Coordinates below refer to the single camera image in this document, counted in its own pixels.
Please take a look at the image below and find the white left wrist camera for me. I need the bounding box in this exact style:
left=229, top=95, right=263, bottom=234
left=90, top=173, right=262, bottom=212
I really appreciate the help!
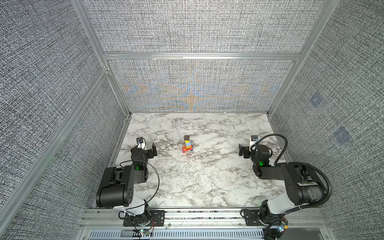
left=136, top=137, right=147, bottom=150

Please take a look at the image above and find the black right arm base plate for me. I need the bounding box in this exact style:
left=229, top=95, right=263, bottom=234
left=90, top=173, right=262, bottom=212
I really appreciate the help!
left=241, top=209, right=263, bottom=227

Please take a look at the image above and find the thin black left cable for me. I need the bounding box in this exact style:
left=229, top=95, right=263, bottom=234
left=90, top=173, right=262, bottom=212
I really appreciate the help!
left=118, top=159, right=161, bottom=220

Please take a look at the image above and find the aluminium frame post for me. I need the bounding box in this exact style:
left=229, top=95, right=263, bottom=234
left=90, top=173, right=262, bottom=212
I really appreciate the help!
left=267, top=0, right=340, bottom=116

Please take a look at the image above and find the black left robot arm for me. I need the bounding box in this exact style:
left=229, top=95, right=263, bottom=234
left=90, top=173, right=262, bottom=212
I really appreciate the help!
left=96, top=144, right=157, bottom=227

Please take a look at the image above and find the orange wood block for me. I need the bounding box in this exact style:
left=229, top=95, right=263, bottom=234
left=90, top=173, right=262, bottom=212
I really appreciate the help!
left=183, top=146, right=193, bottom=153

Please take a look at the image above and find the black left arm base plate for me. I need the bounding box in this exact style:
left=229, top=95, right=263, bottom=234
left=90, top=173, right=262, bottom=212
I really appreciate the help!
left=123, top=210, right=166, bottom=228

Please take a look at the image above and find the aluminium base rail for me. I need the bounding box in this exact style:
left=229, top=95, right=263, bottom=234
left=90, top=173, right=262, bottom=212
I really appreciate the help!
left=79, top=208, right=331, bottom=230

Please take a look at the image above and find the grey vented cable tray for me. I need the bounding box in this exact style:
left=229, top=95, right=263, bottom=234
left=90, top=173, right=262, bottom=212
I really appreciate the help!
left=87, top=229, right=265, bottom=240

